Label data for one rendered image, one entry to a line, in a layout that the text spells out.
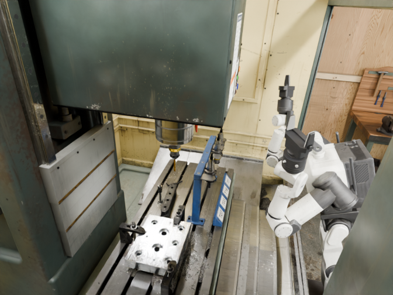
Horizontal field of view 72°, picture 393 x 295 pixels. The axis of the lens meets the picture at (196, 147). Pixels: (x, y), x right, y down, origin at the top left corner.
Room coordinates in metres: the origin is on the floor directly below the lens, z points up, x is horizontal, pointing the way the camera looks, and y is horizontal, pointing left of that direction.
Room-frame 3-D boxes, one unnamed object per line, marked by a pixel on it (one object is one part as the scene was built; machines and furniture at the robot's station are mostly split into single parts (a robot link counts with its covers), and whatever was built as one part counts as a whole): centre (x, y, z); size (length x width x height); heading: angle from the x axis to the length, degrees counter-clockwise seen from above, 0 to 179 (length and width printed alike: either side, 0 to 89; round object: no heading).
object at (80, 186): (1.07, 0.53, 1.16); 0.48 x 0.05 x 0.51; 168
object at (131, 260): (0.90, 0.15, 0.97); 0.29 x 0.23 x 0.05; 168
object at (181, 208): (1.07, 0.08, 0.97); 0.13 x 0.03 x 0.15; 168
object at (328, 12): (1.85, -0.76, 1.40); 0.04 x 0.04 x 1.20; 78
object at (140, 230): (0.96, 0.29, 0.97); 0.13 x 0.03 x 0.15; 78
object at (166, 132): (0.98, 0.09, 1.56); 0.16 x 0.16 x 0.12
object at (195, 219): (1.13, -0.01, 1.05); 0.10 x 0.05 x 0.30; 78
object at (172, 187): (1.25, 0.15, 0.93); 0.26 x 0.05 x 0.06; 173
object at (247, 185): (1.62, -0.05, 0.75); 0.89 x 0.70 x 0.26; 78
